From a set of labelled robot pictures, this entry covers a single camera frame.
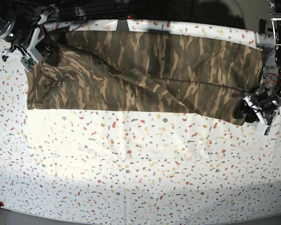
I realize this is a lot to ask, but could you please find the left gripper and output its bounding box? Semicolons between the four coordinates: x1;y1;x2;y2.
233;91;281;135

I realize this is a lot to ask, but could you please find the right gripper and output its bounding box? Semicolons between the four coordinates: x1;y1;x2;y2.
2;14;59;62

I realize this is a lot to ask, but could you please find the camouflage T-shirt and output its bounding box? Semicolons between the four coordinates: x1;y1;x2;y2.
27;31;263;125

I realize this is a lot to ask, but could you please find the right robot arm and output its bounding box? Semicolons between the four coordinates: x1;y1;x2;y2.
0;0;57;63

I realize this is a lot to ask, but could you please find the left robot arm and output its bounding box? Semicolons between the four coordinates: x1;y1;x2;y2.
234;0;281;135

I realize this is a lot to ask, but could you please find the terrazzo patterned table cloth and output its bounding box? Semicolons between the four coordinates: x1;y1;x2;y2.
0;19;281;225

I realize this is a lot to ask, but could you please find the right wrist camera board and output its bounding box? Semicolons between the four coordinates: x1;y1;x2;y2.
20;57;37;71

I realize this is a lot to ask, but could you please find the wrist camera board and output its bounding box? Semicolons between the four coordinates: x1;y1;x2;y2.
20;57;37;71
263;127;271;135

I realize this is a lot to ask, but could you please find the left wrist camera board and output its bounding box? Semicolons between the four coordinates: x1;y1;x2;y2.
263;127;271;135

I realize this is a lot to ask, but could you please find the black cables bundle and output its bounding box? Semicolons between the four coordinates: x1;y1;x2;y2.
37;0;195;22

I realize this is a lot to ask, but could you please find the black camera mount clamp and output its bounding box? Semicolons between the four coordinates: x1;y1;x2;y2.
117;20;129;31

